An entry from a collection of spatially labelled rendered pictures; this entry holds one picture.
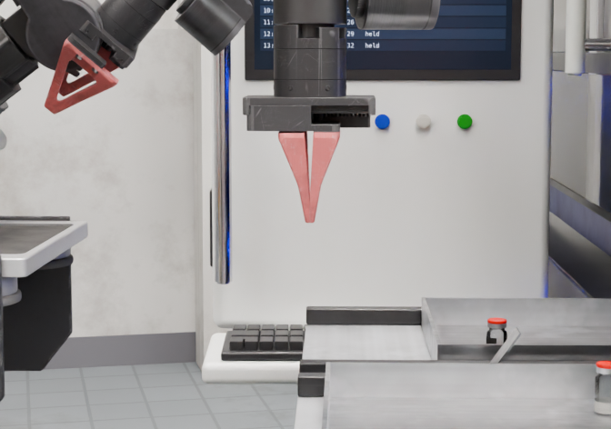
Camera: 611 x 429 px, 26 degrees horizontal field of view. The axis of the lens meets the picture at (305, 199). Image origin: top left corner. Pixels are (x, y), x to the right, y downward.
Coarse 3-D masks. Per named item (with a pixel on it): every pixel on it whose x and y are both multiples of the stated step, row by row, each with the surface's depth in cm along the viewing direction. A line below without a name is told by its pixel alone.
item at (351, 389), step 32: (352, 384) 127; (384, 384) 126; (416, 384) 126; (448, 384) 126; (480, 384) 126; (512, 384) 126; (544, 384) 126; (576, 384) 126; (352, 416) 120; (384, 416) 120; (416, 416) 120; (448, 416) 120; (480, 416) 120; (512, 416) 120; (544, 416) 120; (576, 416) 120; (608, 416) 120
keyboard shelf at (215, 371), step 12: (216, 336) 190; (216, 348) 182; (216, 360) 175; (204, 372) 174; (216, 372) 174; (228, 372) 174; (240, 372) 174; (252, 372) 174; (264, 372) 174; (276, 372) 174; (288, 372) 174
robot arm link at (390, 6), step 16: (368, 0) 101; (384, 0) 102; (400, 0) 102; (416, 0) 102; (432, 0) 102; (368, 16) 102; (384, 16) 102; (400, 16) 103; (416, 16) 103; (432, 16) 103
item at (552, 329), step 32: (448, 320) 160; (480, 320) 160; (512, 320) 160; (544, 320) 160; (576, 320) 160; (608, 320) 160; (448, 352) 135; (480, 352) 134; (512, 352) 134; (544, 352) 134; (576, 352) 134; (608, 352) 134
